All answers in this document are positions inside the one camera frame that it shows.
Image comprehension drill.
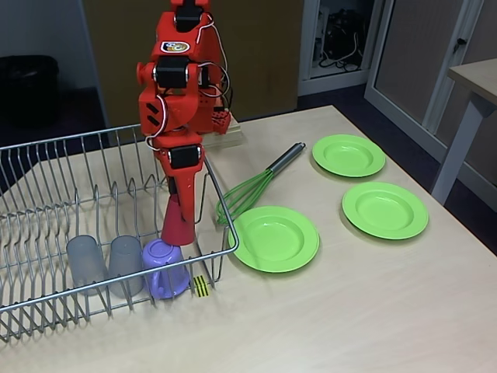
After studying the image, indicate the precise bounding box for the yellow black striped tape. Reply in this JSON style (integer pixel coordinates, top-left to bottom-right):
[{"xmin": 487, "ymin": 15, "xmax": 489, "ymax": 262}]
[{"xmin": 193, "ymin": 274, "xmax": 212, "ymax": 299}]

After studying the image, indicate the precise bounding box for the red plastic cup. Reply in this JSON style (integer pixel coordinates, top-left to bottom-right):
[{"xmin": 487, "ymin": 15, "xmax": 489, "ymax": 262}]
[{"xmin": 161, "ymin": 193, "xmax": 195, "ymax": 246}]

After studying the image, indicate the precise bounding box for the green plastic plate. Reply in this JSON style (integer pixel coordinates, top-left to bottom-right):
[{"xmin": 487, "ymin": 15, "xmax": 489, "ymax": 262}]
[
  {"xmin": 311, "ymin": 134, "xmax": 387, "ymax": 179},
  {"xmin": 234, "ymin": 205, "xmax": 321, "ymax": 275},
  {"xmin": 341, "ymin": 182, "xmax": 429, "ymax": 240}
]

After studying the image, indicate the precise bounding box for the green whisk metal handle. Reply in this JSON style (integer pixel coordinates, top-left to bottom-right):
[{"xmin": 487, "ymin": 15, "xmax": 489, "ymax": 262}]
[{"xmin": 216, "ymin": 142, "xmax": 307, "ymax": 226}]

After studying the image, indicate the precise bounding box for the metal wire dish rack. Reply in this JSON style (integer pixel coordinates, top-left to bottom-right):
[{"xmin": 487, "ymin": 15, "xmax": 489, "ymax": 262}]
[{"xmin": 0, "ymin": 118, "xmax": 240, "ymax": 343}]

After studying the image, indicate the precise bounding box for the brown board panel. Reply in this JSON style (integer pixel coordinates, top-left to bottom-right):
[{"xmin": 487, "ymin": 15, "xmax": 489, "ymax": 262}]
[{"xmin": 83, "ymin": 0, "xmax": 304, "ymax": 125}]

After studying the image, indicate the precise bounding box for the grey translucent plastic cup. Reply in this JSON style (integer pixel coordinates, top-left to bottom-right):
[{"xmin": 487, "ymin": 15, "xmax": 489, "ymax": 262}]
[
  {"xmin": 108, "ymin": 235, "xmax": 144, "ymax": 297},
  {"xmin": 65, "ymin": 235, "xmax": 108, "ymax": 296}
]

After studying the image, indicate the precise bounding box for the purple plastic mug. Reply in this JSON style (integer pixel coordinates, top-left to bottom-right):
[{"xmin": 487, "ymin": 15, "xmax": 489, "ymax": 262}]
[{"xmin": 141, "ymin": 239, "xmax": 191, "ymax": 300}]

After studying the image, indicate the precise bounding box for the white framed sliding door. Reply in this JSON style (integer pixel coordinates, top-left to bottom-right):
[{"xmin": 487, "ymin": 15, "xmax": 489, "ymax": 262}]
[{"xmin": 364, "ymin": 0, "xmax": 497, "ymax": 187}]

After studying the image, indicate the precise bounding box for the white cable in cabinet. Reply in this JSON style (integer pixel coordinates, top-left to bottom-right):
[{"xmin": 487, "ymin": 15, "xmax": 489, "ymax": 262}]
[{"xmin": 320, "ymin": 33, "xmax": 364, "ymax": 71}]

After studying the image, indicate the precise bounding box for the black electronics in cabinet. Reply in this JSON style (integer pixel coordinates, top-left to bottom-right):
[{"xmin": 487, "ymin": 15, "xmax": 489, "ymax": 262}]
[{"xmin": 324, "ymin": 9, "xmax": 368, "ymax": 59}]

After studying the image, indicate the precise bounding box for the wooden base block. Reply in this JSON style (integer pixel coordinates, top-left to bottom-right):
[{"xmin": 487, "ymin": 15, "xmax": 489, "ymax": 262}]
[{"xmin": 200, "ymin": 118, "xmax": 245, "ymax": 151}]

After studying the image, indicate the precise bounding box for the beige side table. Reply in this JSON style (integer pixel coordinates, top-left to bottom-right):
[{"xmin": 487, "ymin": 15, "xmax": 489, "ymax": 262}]
[{"xmin": 430, "ymin": 58, "xmax": 497, "ymax": 205}]

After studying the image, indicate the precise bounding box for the white open cabinet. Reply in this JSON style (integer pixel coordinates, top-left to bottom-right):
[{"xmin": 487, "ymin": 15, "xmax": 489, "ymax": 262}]
[{"xmin": 298, "ymin": 0, "xmax": 385, "ymax": 98}]

